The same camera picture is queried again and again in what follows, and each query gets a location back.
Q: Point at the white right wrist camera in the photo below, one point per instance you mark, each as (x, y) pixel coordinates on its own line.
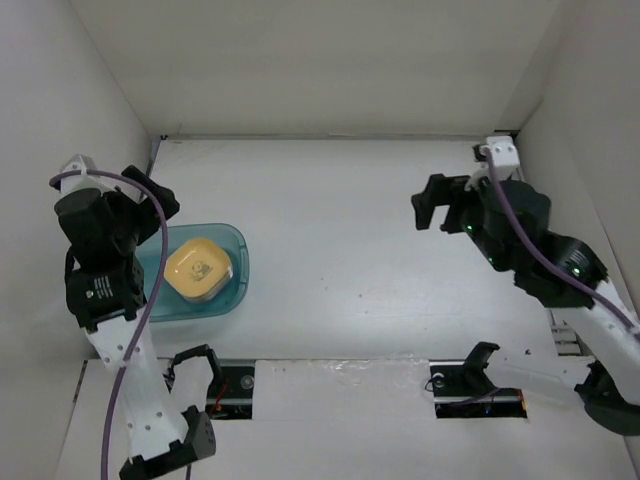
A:
(498, 159)

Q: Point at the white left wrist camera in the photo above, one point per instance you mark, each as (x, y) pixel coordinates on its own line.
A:
(74, 176)

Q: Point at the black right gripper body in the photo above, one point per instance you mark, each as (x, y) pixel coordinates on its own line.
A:
(489, 247)

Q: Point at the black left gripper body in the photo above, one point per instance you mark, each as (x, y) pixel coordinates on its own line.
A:
(137, 221)

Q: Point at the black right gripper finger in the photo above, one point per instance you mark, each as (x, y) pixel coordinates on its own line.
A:
(424, 205)
(442, 190)

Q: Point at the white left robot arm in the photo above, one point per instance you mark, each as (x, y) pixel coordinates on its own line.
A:
(167, 426)

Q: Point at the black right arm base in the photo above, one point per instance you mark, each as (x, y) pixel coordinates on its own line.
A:
(462, 390)

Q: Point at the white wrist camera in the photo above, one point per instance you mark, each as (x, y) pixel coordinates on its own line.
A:
(498, 159)
(74, 176)

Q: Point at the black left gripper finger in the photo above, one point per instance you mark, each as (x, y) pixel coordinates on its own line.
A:
(139, 180)
(165, 198)

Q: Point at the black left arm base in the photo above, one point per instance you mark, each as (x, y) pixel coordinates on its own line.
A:
(231, 398)

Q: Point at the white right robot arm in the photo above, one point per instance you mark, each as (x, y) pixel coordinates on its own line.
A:
(467, 270)

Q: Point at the yellow panda plate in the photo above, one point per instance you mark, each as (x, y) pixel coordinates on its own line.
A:
(198, 270)

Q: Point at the teal transparent plastic bin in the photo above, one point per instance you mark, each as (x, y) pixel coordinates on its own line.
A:
(169, 305)

